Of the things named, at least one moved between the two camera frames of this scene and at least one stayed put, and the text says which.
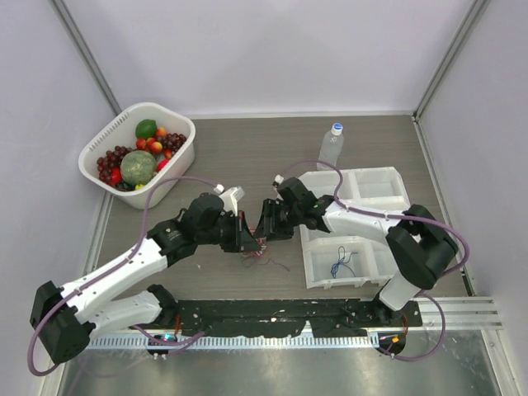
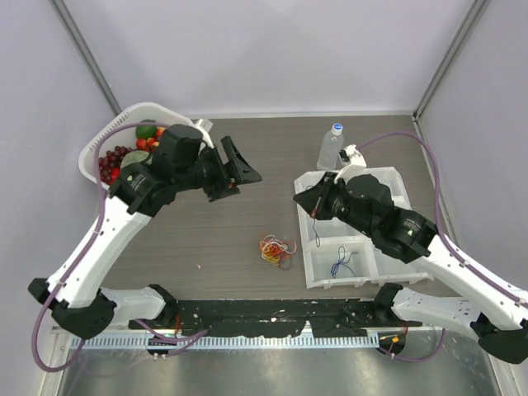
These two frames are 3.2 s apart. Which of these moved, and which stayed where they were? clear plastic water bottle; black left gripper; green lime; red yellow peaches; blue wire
Moved: black left gripper
Stayed: green lime; blue wire; clear plastic water bottle; red yellow peaches
